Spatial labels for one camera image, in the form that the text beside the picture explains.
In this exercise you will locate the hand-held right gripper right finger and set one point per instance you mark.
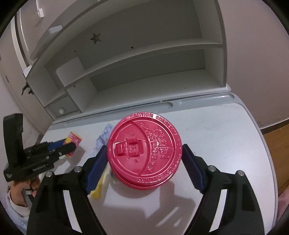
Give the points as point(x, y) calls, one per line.
point(194, 171)

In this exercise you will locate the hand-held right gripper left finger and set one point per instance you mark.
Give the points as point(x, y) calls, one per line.
point(97, 171)

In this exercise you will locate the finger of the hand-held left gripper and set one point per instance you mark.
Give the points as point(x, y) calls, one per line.
point(56, 145)
point(67, 150)

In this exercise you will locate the pink yellow snack packet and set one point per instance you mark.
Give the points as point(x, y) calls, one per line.
point(75, 138)

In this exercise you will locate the red plastic cup lid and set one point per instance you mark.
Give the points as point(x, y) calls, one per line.
point(144, 149)

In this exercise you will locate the person's left forearm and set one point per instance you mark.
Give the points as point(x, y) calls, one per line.
point(18, 212)

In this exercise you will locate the person's left hand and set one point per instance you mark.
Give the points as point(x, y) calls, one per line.
point(27, 185)

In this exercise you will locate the light blue cloth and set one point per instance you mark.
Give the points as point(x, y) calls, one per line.
point(102, 140)

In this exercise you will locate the white door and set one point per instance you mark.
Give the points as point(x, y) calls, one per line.
point(13, 67)

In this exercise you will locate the pink sofa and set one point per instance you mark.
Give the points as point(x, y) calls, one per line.
point(283, 203)

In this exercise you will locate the white desk shelf unit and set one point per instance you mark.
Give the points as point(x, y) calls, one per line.
point(146, 67)

